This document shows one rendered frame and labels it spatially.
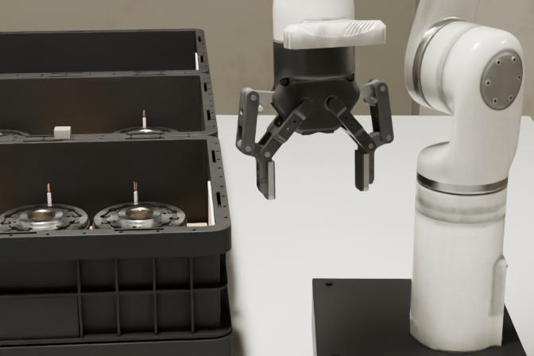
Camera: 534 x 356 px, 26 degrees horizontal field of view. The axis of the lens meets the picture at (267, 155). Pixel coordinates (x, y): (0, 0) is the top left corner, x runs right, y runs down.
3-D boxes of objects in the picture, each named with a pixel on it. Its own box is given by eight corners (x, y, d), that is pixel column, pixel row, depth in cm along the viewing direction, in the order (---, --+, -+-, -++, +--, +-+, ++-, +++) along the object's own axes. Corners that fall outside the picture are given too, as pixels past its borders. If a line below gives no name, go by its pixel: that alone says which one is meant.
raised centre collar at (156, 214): (160, 209, 130) (160, 203, 130) (164, 225, 125) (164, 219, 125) (115, 211, 129) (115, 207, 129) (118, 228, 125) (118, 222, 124)
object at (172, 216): (180, 203, 133) (179, 199, 133) (191, 236, 124) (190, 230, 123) (91, 209, 131) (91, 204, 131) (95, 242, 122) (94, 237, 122)
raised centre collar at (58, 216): (67, 212, 129) (67, 207, 129) (60, 228, 124) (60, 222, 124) (23, 212, 129) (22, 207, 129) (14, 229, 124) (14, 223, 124)
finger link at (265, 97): (287, 84, 108) (287, 108, 108) (238, 87, 107) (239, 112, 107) (294, 88, 105) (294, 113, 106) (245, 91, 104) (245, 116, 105)
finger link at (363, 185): (361, 153, 109) (362, 192, 110) (369, 153, 109) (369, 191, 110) (354, 148, 111) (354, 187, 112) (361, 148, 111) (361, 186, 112)
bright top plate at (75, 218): (94, 207, 132) (93, 203, 131) (82, 241, 122) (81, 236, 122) (5, 208, 132) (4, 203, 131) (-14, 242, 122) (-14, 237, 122)
